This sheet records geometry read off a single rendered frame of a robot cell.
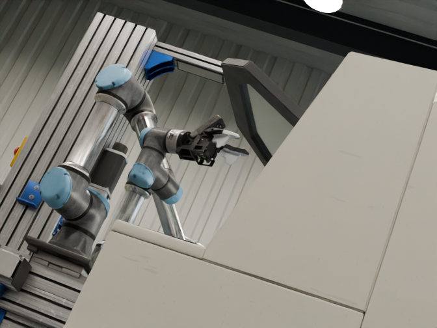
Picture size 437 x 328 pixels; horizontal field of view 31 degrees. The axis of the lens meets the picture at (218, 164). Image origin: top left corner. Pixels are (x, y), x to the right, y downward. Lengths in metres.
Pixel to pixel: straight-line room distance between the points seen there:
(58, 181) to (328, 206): 1.06
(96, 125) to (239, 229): 1.02
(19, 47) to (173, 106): 2.36
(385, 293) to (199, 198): 8.34
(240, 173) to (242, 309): 8.45
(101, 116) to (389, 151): 1.15
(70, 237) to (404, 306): 1.27
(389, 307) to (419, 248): 0.14
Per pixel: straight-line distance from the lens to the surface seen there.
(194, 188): 10.03
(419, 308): 1.65
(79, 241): 2.59
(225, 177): 10.05
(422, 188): 1.75
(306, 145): 1.79
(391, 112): 1.83
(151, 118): 2.73
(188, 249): 1.72
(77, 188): 2.54
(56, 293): 2.54
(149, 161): 2.42
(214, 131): 2.33
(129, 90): 2.68
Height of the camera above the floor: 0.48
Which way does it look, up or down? 23 degrees up
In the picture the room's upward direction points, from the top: 24 degrees clockwise
